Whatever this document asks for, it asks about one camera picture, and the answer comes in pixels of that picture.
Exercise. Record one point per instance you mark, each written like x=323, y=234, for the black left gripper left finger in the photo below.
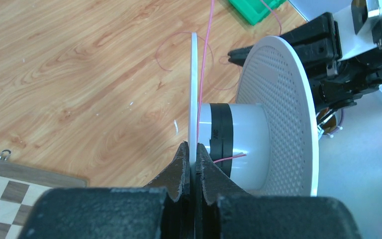
x=175, y=178

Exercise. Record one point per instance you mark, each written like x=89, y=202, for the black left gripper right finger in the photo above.
x=215, y=198

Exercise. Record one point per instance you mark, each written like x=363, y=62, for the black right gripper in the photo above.
x=317, y=45

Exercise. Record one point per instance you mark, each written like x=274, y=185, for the white plastic cable spool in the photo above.
x=266, y=142

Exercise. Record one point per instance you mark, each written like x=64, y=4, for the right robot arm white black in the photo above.
x=361, y=74

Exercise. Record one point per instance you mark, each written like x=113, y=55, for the green plastic bin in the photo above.
x=255, y=11

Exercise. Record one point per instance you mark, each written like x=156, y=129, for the wooden chessboard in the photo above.
x=20, y=188

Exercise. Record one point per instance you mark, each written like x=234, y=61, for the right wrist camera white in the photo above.
x=359, y=27

